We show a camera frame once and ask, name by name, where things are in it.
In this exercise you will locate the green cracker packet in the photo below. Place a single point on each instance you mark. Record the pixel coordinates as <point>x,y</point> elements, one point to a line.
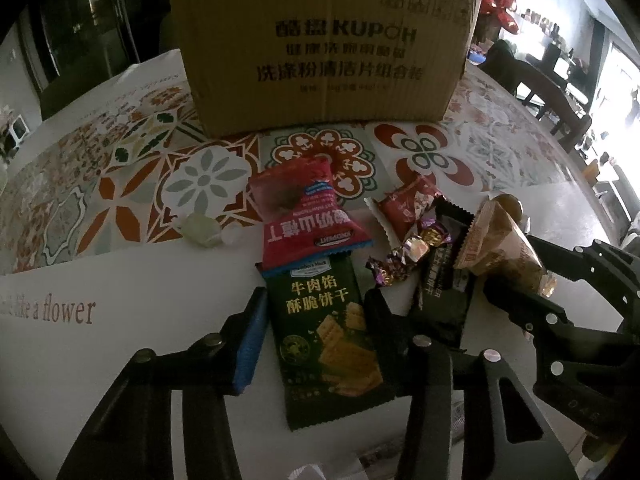
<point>320,325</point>

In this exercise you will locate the brown wooden chair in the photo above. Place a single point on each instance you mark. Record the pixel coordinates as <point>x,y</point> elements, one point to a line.
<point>560,95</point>

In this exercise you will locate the dark glass door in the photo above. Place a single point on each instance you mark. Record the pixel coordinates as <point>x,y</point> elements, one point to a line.
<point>85,15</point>

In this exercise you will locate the dark green chair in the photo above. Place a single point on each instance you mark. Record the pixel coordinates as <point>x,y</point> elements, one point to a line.
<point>502,65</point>

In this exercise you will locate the small red snack packet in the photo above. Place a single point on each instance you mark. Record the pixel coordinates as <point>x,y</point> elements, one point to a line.
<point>406,205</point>

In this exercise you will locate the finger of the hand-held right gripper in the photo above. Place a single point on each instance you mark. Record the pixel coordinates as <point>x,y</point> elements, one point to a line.
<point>595,272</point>
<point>530,312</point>

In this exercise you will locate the brown cardboard box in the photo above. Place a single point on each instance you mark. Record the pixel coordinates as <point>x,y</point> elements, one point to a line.
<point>325,45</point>

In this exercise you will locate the patterned tile-print tablecloth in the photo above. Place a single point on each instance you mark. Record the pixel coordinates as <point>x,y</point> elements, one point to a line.
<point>125,190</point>

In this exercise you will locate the purple gold wrapped candy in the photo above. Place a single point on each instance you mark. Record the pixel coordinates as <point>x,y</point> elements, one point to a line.
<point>411,250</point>

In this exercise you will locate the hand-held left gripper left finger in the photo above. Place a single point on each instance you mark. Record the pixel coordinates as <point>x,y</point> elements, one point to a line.
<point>249,345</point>

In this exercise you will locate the large red snack packet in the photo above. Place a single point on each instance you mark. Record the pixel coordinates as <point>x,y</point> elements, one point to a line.
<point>305,215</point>

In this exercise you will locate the tan snack packet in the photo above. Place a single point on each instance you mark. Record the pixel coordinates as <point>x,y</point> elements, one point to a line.
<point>497,247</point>

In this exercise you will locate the black snack packet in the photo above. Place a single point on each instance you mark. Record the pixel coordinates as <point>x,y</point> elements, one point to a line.
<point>445,285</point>

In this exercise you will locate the small white wrapped candy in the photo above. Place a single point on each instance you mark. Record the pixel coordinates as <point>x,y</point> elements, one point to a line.
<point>231,235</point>

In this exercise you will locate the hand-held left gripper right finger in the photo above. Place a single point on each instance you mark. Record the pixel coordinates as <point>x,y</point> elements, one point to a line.
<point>386,332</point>

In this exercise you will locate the pale green wrapped candy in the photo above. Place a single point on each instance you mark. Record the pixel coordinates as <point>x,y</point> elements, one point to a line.
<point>200,230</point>

